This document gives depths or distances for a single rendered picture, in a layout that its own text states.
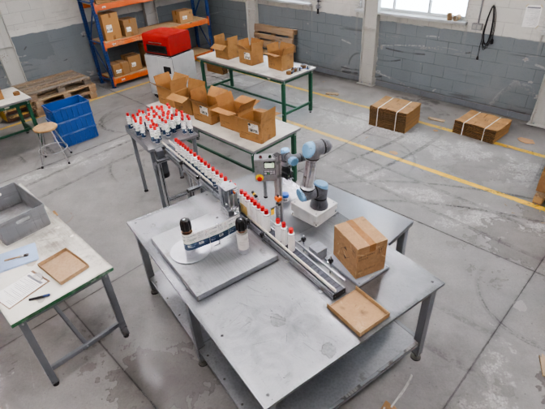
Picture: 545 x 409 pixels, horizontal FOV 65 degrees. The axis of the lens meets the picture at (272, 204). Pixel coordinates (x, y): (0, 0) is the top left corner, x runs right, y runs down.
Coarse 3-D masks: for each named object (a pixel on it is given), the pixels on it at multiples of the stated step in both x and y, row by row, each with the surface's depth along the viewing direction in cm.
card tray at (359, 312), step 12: (348, 300) 285; (360, 300) 285; (372, 300) 281; (336, 312) 274; (348, 312) 277; (360, 312) 276; (372, 312) 276; (384, 312) 275; (348, 324) 267; (360, 324) 269; (372, 324) 264; (360, 336) 261
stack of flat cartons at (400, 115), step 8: (376, 104) 691; (384, 104) 690; (392, 104) 688; (400, 104) 687; (408, 104) 685; (416, 104) 683; (376, 112) 684; (384, 112) 675; (392, 112) 667; (400, 112) 660; (408, 112) 659; (416, 112) 680; (376, 120) 689; (384, 120) 682; (392, 120) 674; (400, 120) 665; (408, 120) 664; (416, 120) 692; (384, 128) 688; (392, 128) 679; (400, 128) 671; (408, 128) 676
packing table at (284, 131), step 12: (192, 120) 556; (276, 120) 544; (204, 132) 530; (216, 132) 523; (228, 132) 521; (276, 132) 514; (288, 132) 513; (240, 144) 493; (252, 144) 491; (264, 144) 490; (252, 156) 488; (252, 168) 499
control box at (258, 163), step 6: (258, 156) 322; (264, 156) 321; (258, 162) 318; (276, 162) 319; (258, 168) 321; (276, 168) 321; (258, 174) 324; (264, 174) 324; (270, 174) 324; (276, 174) 324; (264, 180) 327; (270, 180) 327; (276, 180) 327
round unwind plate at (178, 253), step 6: (180, 240) 337; (174, 246) 331; (180, 246) 331; (204, 246) 330; (210, 246) 329; (174, 252) 325; (180, 252) 325; (186, 252) 324; (198, 252) 324; (204, 252) 323; (174, 258) 320; (180, 258) 319; (186, 258) 319; (192, 258) 319; (198, 258) 318
